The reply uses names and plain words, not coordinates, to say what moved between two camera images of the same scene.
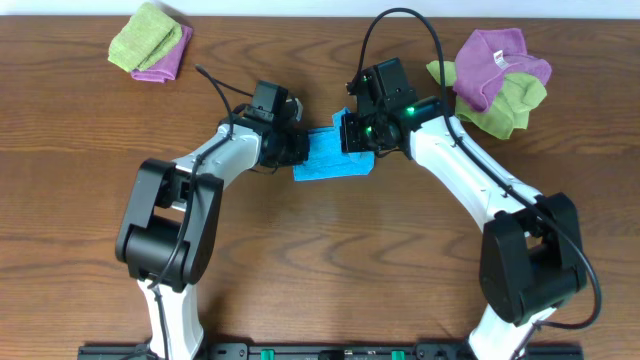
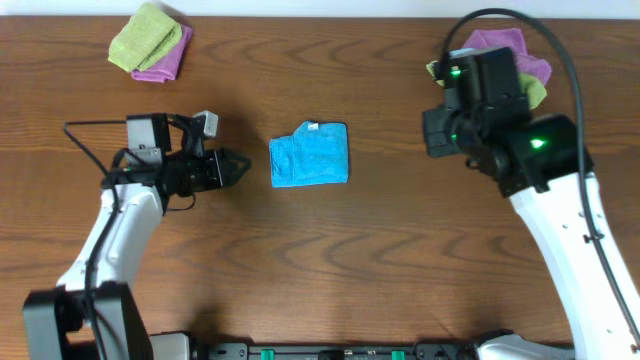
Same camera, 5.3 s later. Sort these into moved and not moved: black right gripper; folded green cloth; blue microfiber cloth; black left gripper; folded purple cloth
Moved: black left gripper; black right gripper; blue microfiber cloth
Not moved: folded green cloth; folded purple cloth
